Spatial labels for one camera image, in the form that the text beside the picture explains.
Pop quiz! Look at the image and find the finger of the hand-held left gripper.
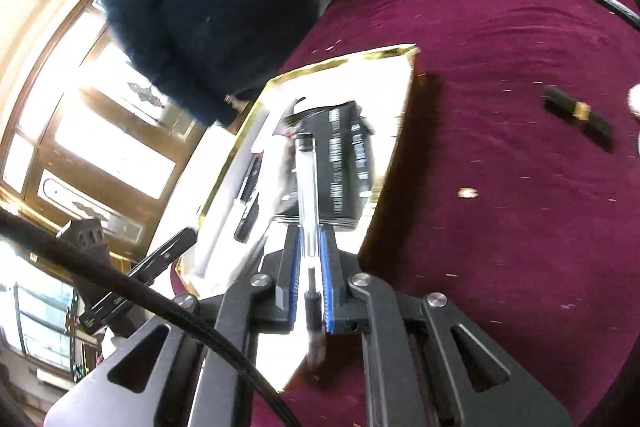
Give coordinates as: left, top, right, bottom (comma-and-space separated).
79, 227, 198, 325

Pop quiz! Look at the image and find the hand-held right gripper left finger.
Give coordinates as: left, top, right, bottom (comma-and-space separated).
42, 224, 303, 427

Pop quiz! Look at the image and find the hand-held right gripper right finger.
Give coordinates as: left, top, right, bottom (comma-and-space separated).
320, 227, 573, 427

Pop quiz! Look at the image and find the long black marker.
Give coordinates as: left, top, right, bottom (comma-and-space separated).
234, 192, 261, 243

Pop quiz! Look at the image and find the clear barrel pen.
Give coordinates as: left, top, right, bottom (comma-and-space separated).
295, 133, 328, 370

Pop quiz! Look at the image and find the short black marker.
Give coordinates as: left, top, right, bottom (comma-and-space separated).
239, 154, 263, 202

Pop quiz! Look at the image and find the black wet wipe packet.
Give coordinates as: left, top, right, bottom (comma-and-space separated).
287, 99, 376, 228

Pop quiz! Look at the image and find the gold-edged cardboard box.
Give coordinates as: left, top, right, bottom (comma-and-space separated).
172, 43, 421, 395

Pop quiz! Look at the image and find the wooden framed glass door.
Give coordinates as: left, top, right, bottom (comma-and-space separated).
0, 0, 211, 268

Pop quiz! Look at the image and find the black and gold pen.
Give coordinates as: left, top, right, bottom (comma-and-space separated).
542, 86, 615, 142

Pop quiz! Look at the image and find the black cable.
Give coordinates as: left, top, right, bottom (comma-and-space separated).
0, 207, 301, 427

